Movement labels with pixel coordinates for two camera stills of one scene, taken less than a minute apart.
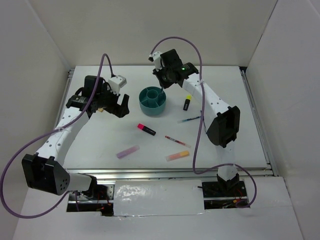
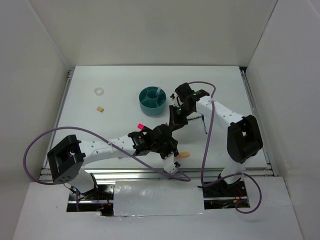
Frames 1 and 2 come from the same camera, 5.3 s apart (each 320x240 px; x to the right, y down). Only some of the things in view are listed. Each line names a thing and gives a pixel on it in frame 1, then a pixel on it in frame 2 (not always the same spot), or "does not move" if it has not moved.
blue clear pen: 184,120 does not move
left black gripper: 119,111 to 173,144
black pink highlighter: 146,129 does not move
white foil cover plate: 158,197 does not move
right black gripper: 164,84 to 175,122
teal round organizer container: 152,101 does not move
